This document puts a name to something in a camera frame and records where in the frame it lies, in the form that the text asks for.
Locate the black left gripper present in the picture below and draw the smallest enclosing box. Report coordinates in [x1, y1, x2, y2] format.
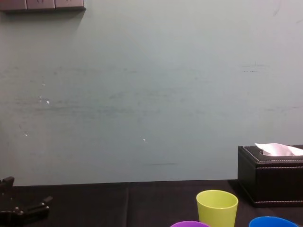
[0, 176, 53, 227]

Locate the blue plastic cup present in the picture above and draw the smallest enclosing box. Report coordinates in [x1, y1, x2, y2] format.
[248, 216, 300, 227]

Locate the lime green plastic cup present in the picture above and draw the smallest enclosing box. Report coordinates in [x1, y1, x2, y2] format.
[196, 189, 239, 227]

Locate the white paper tissue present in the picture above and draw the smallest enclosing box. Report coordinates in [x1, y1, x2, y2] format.
[254, 142, 303, 157]

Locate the black table cloth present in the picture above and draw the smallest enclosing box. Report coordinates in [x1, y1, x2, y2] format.
[0, 179, 303, 227]

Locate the black leather tissue box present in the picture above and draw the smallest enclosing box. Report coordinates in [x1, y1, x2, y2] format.
[237, 144, 303, 208]

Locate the purple plastic cup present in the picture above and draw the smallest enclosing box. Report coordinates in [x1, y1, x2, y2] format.
[169, 220, 211, 227]

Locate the grey wall socket plate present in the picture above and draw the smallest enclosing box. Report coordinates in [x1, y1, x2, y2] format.
[54, 0, 86, 10]
[26, 0, 56, 10]
[0, 0, 27, 10]

